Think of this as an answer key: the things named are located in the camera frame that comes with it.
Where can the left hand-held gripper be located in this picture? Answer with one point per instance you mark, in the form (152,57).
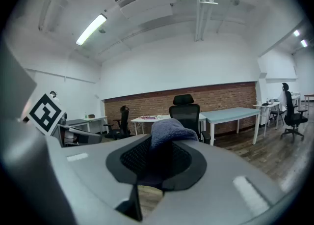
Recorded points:
(45,114)

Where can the black folding chair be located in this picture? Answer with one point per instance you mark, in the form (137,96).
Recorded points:
(277,113)

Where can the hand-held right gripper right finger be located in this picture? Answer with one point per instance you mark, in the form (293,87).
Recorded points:
(211,202)

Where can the white ceiling pipes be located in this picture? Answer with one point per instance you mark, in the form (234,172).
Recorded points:
(200,17)

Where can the small ceiling panel light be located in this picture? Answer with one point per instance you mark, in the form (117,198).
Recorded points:
(304,43)
(296,33)

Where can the blue cloth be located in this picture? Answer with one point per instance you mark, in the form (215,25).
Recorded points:
(169,128)

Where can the grey chair armrest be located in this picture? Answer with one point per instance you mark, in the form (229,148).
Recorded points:
(206,136)

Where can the small white table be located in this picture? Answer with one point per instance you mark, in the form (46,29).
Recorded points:
(269,104)

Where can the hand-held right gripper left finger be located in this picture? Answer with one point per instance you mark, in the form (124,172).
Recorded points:
(93,175)

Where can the purple cloth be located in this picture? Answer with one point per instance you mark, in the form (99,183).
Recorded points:
(152,117)

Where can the black mesh office chair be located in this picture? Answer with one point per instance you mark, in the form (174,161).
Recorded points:
(184,113)
(292,111)
(123,120)

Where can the pink cloth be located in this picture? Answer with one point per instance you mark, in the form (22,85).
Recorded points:
(143,118)

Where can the ceiling tube light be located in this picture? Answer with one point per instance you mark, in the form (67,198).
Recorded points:
(92,28)

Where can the light blue top table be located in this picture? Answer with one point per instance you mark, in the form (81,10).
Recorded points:
(233,113)

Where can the wooden top table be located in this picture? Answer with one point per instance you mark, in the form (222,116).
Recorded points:
(309,95)

